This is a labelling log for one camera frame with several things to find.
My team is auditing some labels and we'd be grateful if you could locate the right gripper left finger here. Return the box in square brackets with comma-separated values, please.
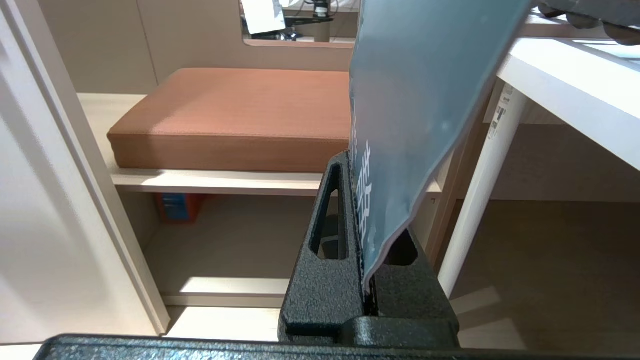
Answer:
[278, 150, 371, 345]

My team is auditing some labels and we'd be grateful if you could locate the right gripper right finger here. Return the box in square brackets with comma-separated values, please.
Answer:
[371, 227, 460, 349]

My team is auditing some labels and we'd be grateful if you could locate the blue door hanger sign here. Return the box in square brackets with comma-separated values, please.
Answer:
[348, 0, 532, 293]

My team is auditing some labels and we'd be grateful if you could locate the white door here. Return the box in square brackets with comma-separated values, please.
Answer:
[0, 0, 171, 346]

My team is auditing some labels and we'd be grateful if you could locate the light wooden bench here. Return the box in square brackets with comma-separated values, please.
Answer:
[77, 92, 443, 308]

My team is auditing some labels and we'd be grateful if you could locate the orange and blue box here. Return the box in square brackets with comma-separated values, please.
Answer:
[156, 193, 205, 223]

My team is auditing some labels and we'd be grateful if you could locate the brown seat cushion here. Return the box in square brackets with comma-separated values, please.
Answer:
[107, 67, 352, 174]

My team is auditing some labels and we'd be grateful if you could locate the white table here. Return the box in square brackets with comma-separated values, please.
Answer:
[437, 12, 640, 298]

